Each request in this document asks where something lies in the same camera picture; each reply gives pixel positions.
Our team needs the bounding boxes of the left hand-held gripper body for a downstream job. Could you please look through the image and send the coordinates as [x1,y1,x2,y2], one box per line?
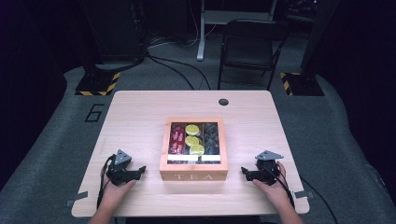
[106,148,133,187]

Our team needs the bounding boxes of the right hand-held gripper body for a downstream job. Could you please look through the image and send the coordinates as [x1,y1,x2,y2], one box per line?
[255,149,285,187]

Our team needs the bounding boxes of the wooden box with glass lid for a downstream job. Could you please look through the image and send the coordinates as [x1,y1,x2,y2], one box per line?
[159,117,229,182]

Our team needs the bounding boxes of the person's left hand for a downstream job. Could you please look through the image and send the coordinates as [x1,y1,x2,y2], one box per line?
[101,178,138,203]

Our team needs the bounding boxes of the person's right hand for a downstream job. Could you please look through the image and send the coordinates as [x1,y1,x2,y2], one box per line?
[252,161,293,208]

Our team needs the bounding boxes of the grey tape strip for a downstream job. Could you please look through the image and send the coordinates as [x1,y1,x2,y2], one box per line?
[292,189,315,200]
[64,190,89,208]

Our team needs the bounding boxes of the pile of dark packets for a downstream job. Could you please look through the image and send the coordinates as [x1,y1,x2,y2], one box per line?
[203,122,220,155]

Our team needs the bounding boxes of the black stand with striped base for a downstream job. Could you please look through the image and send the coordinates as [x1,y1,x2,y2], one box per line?
[74,0,121,97]
[278,0,340,97]

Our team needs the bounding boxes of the black folding chair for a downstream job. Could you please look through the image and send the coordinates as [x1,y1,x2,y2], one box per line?
[217,18,290,91]

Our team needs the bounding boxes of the black equipment cabinet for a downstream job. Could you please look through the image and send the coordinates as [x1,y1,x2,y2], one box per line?
[78,0,148,63]

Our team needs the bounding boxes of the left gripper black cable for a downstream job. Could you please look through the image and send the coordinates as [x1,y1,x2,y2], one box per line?
[96,154,116,209]

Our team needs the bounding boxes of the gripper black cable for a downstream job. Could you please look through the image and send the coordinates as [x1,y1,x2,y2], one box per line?
[273,167,339,224]
[96,154,116,209]

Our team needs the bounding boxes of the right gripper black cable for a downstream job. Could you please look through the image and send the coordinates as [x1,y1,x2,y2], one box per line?
[273,167,339,224]

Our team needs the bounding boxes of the black floor cables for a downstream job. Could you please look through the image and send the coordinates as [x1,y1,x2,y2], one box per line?
[146,53,213,91]

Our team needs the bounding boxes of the white desk frame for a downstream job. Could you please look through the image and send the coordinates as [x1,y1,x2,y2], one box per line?
[196,0,278,62]

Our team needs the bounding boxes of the white hanging cable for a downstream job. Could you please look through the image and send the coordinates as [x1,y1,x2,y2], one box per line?
[186,0,219,49]

